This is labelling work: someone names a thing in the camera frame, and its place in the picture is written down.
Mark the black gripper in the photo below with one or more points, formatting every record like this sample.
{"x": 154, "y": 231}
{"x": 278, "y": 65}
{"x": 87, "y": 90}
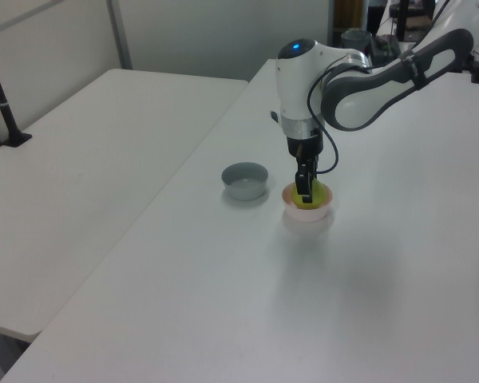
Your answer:
{"x": 303, "y": 147}

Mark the green yellow pear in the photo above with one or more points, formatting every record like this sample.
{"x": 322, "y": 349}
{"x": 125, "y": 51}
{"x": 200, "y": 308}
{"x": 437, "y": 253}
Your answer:
{"x": 320, "y": 195}

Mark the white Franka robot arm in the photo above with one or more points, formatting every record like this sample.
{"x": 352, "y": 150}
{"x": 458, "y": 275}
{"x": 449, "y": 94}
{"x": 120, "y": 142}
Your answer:
{"x": 299, "y": 88}

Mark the pink plastic bowl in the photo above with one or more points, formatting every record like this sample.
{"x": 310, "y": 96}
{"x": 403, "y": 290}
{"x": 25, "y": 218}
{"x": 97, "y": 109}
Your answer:
{"x": 307, "y": 214}

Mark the grey plastic bowl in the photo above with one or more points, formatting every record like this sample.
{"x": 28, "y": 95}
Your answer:
{"x": 244, "y": 185}

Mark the grey waste bin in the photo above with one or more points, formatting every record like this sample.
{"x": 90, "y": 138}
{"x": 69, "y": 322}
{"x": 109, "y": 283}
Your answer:
{"x": 355, "y": 40}

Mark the black upright pole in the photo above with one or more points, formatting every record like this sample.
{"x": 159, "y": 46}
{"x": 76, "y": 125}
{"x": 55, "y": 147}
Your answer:
{"x": 403, "y": 20}

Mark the white side table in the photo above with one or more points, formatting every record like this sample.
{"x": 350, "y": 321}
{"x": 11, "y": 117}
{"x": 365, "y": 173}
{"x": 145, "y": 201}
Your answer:
{"x": 84, "y": 159}

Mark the grey partition post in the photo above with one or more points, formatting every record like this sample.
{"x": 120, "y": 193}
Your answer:
{"x": 119, "y": 36}

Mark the black camera stand pole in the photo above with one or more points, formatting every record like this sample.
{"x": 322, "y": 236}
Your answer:
{"x": 2, "y": 103}

